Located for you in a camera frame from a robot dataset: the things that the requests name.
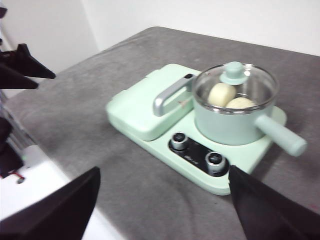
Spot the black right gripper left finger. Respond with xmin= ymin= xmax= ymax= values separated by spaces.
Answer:
xmin=0 ymin=166 xmax=102 ymax=240

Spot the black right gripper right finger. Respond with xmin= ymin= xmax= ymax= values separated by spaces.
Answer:
xmin=228 ymin=164 xmax=320 ymax=240

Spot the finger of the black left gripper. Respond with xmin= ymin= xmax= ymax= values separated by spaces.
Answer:
xmin=0 ymin=62 xmax=40 ymax=90
xmin=14 ymin=43 xmax=57 ymax=80

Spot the smooth white steamed bun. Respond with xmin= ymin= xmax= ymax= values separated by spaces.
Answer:
xmin=207 ymin=82 xmax=237 ymax=108

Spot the glass pot lid green knob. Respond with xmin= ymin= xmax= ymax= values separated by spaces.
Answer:
xmin=193 ymin=61 xmax=279 ymax=113

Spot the green breakfast machine base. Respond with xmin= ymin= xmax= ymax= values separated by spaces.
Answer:
xmin=106 ymin=63 xmax=287 ymax=196

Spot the chrome control knob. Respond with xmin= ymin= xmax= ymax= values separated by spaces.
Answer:
xmin=171 ymin=132 xmax=190 ymax=151
xmin=204 ymin=151 xmax=225 ymax=173

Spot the green hinged griddle cover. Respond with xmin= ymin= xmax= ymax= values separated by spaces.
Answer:
xmin=106 ymin=63 xmax=202 ymax=141

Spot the red cable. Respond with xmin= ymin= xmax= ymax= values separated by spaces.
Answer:
xmin=9 ymin=169 xmax=26 ymax=185

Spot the green steamer pot with handle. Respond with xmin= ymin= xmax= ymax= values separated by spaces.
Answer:
xmin=192 ymin=63 xmax=308 ymax=158

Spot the chrome griddle cover handle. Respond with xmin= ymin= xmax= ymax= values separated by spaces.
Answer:
xmin=152 ymin=73 xmax=196 ymax=118

